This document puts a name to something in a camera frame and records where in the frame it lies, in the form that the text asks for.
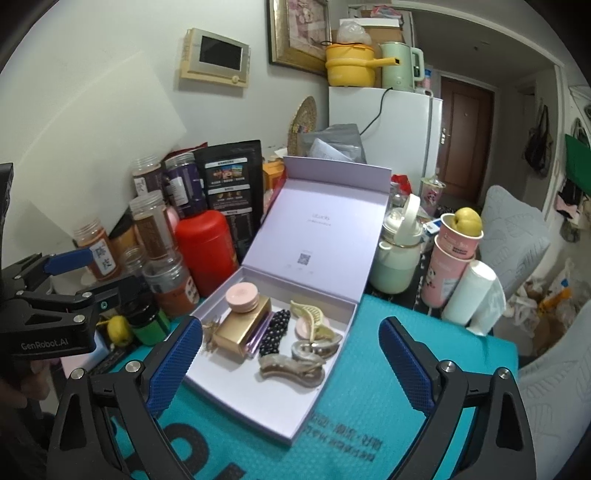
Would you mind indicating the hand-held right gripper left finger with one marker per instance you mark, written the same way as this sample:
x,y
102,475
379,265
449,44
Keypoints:
x,y
173,364

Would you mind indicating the green electric kettle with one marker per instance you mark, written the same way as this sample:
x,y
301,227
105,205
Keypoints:
x,y
401,67

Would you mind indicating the brown door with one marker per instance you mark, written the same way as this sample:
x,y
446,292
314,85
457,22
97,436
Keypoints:
x,y
464,134

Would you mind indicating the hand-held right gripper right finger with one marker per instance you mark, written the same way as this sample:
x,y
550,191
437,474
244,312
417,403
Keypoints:
x,y
406,364

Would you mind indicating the black polka dot scrunchie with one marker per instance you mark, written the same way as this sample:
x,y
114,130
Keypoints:
x,y
274,334

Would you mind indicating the black printed pouch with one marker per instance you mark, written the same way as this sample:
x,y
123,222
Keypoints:
x,y
233,184

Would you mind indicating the grey quilted chair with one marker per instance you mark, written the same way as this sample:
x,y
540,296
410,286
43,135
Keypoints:
x,y
512,235
554,383

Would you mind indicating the green labelled jar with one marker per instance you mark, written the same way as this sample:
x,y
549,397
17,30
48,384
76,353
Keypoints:
x,y
147,323

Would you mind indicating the clear jar red-brown contents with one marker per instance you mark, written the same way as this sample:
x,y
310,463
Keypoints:
x,y
145,177

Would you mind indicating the gold box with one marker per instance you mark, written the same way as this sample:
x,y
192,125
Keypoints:
x,y
242,330

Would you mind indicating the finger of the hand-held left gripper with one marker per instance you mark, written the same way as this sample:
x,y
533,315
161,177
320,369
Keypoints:
x,y
69,261
106,295

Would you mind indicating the brown labelled clear jar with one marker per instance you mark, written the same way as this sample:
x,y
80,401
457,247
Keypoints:
x,y
150,221

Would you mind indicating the small clear jar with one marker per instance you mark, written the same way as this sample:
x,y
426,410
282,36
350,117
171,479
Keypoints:
x,y
134,261

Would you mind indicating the red plastic bag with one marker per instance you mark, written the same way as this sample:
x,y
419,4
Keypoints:
x,y
401,182

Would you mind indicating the clear plastic bag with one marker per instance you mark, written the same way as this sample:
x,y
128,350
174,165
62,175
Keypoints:
x,y
351,32

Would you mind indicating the wall intercom panel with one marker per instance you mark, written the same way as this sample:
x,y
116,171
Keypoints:
x,y
214,55

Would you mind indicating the purple labelled jar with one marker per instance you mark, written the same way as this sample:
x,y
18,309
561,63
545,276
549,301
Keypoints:
x,y
184,184

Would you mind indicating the grey plastic bag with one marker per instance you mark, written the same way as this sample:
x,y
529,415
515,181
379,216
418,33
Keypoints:
x,y
334,143

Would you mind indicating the small yellow-green fruit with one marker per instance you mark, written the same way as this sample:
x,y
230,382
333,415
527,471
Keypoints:
x,y
119,330

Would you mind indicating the black hanging bag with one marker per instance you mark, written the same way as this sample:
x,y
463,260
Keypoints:
x,y
540,143

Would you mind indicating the green bag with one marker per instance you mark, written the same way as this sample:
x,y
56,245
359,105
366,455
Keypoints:
x,y
579,161

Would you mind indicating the red canister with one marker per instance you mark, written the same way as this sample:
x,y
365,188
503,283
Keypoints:
x,y
205,254

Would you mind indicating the cardboard box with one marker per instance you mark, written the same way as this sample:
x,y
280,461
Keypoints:
x,y
383,23

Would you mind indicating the beige marbled hair claw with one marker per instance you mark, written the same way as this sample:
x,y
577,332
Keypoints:
x,y
288,369

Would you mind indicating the white paper roll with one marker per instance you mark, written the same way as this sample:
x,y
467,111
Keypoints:
x,y
471,295

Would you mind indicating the lavender gift box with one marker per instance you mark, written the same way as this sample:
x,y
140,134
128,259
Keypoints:
x,y
318,217

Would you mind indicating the white fridge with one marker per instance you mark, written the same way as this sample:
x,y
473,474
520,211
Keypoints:
x,y
383,129

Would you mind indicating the clear jar orange contents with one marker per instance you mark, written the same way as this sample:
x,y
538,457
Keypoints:
x,y
171,288

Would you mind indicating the woven fan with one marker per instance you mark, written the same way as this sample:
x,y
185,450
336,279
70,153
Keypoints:
x,y
302,120

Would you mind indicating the white labelled orange jar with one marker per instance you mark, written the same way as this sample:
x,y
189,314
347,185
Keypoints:
x,y
94,251

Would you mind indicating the framed picture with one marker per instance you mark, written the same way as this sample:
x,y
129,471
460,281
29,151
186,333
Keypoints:
x,y
300,32

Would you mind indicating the small purple box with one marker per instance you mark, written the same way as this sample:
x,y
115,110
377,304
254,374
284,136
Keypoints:
x,y
261,336

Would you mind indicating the small panda print cup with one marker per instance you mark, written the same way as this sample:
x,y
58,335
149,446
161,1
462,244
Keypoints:
x,y
431,193

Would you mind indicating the clear hair claw with cat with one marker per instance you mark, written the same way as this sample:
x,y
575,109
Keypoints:
x,y
210,334

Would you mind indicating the yellow pear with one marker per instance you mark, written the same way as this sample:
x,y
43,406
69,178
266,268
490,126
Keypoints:
x,y
466,220

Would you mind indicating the orange box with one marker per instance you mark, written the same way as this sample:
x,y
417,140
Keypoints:
x,y
272,177

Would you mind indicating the pale green hair claw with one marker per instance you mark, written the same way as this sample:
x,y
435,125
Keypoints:
x,y
314,321

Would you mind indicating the pink panda paper cup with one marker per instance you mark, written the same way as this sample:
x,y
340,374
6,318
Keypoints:
x,y
445,277

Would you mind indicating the yellow pot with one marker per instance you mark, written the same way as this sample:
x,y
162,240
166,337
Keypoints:
x,y
351,62

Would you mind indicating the cream hair claw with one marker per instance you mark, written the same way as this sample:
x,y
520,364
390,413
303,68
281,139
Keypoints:
x,y
311,349

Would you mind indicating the pink bottle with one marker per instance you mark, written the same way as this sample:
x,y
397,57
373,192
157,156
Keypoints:
x,y
171,220

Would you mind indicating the white plastic bags on floor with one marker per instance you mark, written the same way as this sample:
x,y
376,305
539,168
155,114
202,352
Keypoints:
x,y
549,295

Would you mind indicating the pink round case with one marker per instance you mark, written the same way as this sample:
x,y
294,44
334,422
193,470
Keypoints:
x,y
242,295

